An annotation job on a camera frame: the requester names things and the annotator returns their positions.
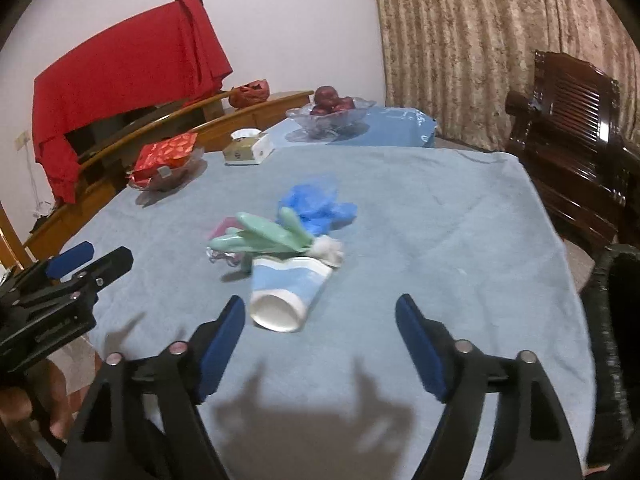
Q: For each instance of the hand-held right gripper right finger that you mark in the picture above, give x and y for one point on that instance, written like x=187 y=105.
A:
x=422 y=350

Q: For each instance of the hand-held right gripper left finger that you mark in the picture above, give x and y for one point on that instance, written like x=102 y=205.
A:
x=220 y=350

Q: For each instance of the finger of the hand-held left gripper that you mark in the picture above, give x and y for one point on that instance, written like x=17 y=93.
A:
x=107 y=265
x=70 y=260

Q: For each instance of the blue and white paper cup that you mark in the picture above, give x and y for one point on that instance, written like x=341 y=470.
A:
x=285 y=285

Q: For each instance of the pink wrapper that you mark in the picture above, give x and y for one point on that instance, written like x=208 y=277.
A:
x=222 y=227

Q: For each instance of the pale green rubber glove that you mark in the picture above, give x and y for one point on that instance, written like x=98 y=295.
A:
x=265 y=235

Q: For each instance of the small white tissue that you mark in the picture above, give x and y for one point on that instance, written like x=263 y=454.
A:
x=327 y=252

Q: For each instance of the blue plastic bag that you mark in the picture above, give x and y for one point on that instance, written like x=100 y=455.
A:
x=310 y=205

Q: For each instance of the black lined trash bin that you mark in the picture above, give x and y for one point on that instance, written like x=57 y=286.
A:
x=615 y=335

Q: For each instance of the person's left hand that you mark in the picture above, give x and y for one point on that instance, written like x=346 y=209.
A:
x=17 y=405

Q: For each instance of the glass plate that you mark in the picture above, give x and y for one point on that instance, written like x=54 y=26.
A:
x=192 y=172

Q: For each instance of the black television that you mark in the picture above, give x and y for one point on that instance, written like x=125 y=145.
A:
x=100 y=135

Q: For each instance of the grey-blue table cloth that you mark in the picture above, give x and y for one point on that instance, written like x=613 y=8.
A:
x=425 y=220

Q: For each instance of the tissue box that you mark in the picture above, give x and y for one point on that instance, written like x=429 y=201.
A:
x=245 y=152

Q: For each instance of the red cloth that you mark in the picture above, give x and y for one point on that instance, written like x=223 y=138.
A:
x=125 y=65

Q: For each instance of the red woven basket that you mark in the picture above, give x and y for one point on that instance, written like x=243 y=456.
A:
x=248 y=94

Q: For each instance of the blue patterned tablecloth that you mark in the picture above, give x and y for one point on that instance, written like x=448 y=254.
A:
x=395 y=127

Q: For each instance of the wooden TV cabinet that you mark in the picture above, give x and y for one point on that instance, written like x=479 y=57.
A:
x=275 y=107

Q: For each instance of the glass fruit bowl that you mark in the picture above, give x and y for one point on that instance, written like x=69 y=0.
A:
x=347 y=121

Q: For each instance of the red apple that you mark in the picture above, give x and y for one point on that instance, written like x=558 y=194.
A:
x=344 y=105
x=325 y=94
x=320 y=109

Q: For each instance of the dark wooden armchair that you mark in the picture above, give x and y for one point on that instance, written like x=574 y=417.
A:
x=565 y=125

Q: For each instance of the beige patterned curtain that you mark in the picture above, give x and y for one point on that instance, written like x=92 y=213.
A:
x=450 y=50

